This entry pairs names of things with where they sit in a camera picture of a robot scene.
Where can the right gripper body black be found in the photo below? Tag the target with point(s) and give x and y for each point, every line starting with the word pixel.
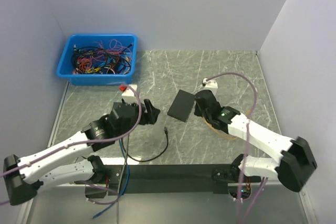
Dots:
pixel 200 113

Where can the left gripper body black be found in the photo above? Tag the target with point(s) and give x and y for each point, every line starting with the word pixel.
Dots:
pixel 126 128

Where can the black network switch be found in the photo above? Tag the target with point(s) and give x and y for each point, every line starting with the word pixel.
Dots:
pixel 182 106
pixel 120 109

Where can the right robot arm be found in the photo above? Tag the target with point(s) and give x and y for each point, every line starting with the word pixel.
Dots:
pixel 290 161

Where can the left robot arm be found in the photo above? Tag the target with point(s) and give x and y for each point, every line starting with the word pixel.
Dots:
pixel 73 160

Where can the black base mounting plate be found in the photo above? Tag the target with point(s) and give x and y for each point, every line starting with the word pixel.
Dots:
pixel 192 178

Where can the blue plastic bin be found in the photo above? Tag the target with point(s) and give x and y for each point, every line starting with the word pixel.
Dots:
pixel 98 59

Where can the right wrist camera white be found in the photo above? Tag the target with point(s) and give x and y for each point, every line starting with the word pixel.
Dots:
pixel 210 85

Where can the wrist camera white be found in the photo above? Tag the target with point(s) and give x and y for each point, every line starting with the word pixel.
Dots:
pixel 127 95
pixel 210 85

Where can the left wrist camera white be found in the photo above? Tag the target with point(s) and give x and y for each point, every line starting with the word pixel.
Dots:
pixel 127 95

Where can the aluminium rail frame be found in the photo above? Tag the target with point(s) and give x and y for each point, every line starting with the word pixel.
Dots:
pixel 160 74

